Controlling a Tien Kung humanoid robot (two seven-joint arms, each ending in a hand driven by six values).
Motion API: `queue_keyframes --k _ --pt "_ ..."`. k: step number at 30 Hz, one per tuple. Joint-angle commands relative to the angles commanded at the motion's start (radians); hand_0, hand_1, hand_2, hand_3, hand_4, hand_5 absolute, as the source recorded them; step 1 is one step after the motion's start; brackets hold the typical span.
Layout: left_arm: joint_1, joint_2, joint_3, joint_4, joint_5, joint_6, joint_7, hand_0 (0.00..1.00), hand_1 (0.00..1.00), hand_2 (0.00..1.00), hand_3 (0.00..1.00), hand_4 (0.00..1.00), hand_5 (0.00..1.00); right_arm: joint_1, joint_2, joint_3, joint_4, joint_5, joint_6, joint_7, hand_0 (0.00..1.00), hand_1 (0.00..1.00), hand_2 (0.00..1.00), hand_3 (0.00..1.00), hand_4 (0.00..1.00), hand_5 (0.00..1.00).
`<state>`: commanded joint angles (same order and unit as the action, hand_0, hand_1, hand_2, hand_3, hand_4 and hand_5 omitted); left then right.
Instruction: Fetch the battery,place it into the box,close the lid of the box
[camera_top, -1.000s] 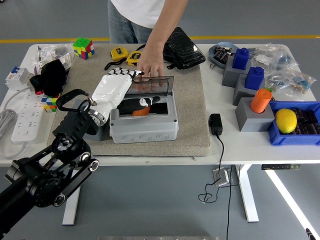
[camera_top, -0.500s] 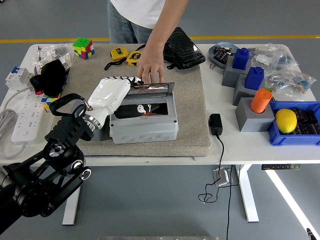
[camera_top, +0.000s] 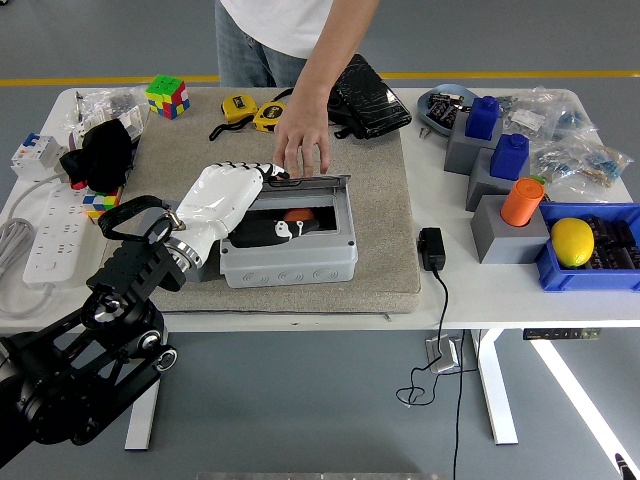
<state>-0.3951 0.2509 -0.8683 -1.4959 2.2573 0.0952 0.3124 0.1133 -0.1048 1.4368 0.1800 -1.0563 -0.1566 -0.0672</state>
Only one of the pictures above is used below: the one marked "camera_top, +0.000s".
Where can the yellow lemon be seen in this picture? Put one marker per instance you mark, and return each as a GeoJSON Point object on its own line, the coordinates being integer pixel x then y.
{"type": "Point", "coordinates": [572, 242]}

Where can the small green part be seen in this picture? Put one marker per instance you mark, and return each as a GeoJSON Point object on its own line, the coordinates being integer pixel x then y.
{"type": "Point", "coordinates": [538, 179]}

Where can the black cloth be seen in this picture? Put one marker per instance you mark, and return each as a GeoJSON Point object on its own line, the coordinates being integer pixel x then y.
{"type": "Point", "coordinates": [105, 155]}

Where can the large clear bag of components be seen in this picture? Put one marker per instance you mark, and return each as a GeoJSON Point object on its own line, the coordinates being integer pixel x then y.
{"type": "Point", "coordinates": [585, 167]}

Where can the smoky transparent hinged lid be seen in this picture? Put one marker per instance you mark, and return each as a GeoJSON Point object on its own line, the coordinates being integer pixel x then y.
{"type": "Point", "coordinates": [320, 180]}

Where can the black power adapter plug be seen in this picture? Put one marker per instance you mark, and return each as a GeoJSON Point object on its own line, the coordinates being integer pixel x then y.
{"type": "Point", "coordinates": [431, 247]}

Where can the silver metal floor device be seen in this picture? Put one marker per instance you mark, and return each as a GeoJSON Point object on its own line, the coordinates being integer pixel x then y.
{"type": "Point", "coordinates": [442, 355]}

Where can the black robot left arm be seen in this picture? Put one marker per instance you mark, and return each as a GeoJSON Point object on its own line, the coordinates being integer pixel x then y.
{"type": "Point", "coordinates": [130, 270]}

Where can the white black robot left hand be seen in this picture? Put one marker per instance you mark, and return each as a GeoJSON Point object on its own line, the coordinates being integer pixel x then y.
{"type": "Point", "coordinates": [215, 200]}

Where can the white blue circuit breaker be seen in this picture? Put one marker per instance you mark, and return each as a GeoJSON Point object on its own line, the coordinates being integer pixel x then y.
{"type": "Point", "coordinates": [35, 157]}

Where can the clear bags small parts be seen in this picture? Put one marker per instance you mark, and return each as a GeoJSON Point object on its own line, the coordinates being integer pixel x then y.
{"type": "Point", "coordinates": [117, 102]}

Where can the black table control panel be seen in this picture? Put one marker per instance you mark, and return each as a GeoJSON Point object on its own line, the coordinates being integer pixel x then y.
{"type": "Point", "coordinates": [560, 333]}

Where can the blue-grey dish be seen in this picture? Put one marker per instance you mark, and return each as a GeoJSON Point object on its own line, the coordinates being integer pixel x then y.
{"type": "Point", "coordinates": [425, 107]}

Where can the large Rubik's cube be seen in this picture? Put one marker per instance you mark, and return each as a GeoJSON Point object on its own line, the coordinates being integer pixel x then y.
{"type": "Point", "coordinates": [167, 97]}

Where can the orange cylindrical battery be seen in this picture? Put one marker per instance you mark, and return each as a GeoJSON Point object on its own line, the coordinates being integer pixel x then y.
{"type": "Point", "coordinates": [299, 215]}
{"type": "Point", "coordinates": [521, 202]}

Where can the small Rubik's cube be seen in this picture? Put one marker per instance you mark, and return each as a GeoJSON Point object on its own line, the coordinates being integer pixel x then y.
{"type": "Point", "coordinates": [102, 207]}

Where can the small white plastic part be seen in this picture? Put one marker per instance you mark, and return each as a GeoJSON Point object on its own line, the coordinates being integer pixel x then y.
{"type": "Point", "coordinates": [132, 120]}

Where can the grey plastic junction box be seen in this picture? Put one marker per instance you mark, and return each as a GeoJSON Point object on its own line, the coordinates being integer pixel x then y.
{"type": "Point", "coordinates": [290, 270]}

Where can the grey-brown mat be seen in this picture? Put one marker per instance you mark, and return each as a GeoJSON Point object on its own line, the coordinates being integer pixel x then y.
{"type": "Point", "coordinates": [380, 200]}

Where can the yellow tape measure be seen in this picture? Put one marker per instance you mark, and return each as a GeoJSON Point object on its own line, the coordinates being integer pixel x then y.
{"type": "Point", "coordinates": [267, 117]}
{"type": "Point", "coordinates": [237, 107]}

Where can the blue plastic bin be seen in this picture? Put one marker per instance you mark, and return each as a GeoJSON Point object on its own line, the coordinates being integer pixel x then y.
{"type": "Point", "coordinates": [580, 280]}

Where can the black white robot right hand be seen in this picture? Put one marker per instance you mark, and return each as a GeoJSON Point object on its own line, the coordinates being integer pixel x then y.
{"type": "Point", "coordinates": [621, 467]}

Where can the clear bag white label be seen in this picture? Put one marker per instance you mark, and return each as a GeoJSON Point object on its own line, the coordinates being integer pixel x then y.
{"type": "Point", "coordinates": [525, 117]}

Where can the white power strip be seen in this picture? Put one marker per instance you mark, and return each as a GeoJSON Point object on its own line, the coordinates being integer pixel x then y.
{"type": "Point", "coordinates": [55, 240]}

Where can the black cylindrical capacitor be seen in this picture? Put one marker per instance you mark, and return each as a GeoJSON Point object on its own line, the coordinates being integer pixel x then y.
{"type": "Point", "coordinates": [439, 101]}
{"type": "Point", "coordinates": [602, 229]}
{"type": "Point", "coordinates": [625, 232]}
{"type": "Point", "coordinates": [605, 257]}
{"type": "Point", "coordinates": [448, 115]}
{"type": "Point", "coordinates": [631, 259]}

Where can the person's left hand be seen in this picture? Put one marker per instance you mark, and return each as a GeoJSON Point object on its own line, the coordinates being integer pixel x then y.
{"type": "Point", "coordinates": [305, 130]}

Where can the blue plastic block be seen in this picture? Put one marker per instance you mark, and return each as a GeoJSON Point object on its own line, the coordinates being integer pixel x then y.
{"type": "Point", "coordinates": [509, 157]}
{"type": "Point", "coordinates": [482, 117]}

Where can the person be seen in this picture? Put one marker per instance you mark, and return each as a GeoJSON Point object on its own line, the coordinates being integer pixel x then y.
{"type": "Point", "coordinates": [270, 20]}

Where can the clear bag blue components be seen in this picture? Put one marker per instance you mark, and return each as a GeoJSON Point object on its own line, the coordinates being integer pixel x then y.
{"type": "Point", "coordinates": [575, 125]}

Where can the person's left forearm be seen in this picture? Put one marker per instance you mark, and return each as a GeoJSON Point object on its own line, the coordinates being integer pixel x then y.
{"type": "Point", "coordinates": [340, 45]}

